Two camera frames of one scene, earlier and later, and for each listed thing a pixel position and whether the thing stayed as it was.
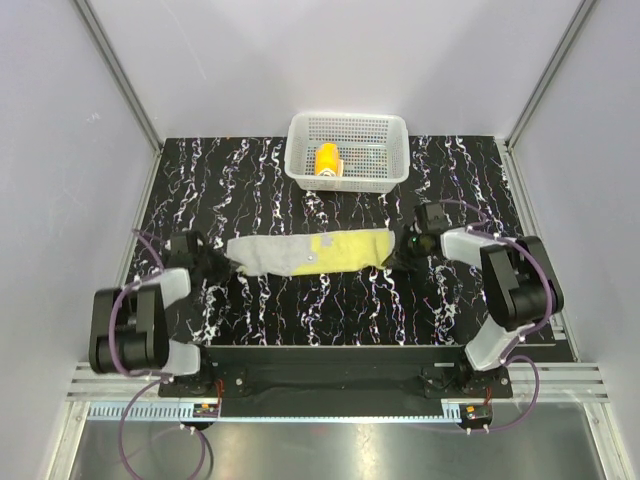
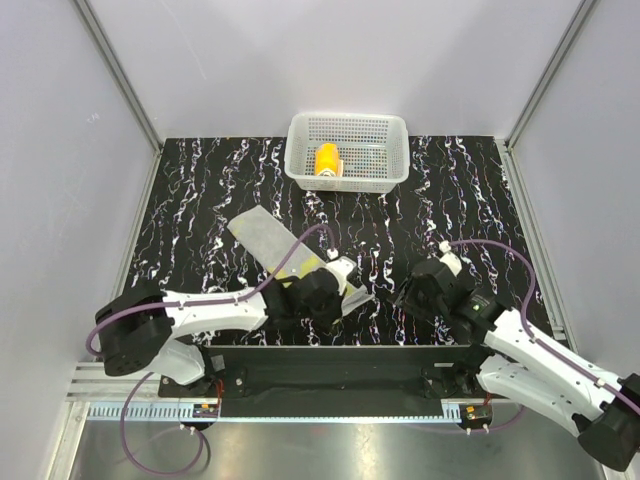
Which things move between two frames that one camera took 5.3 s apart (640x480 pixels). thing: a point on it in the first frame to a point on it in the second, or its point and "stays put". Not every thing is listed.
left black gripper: x=225 y=268 to x=334 y=314
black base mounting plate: x=338 y=375 stays put
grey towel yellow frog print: x=299 y=254 to x=267 y=238
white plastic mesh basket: x=346 y=152 stays put
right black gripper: x=398 y=258 to x=405 y=296
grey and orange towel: x=327 y=161 stays put
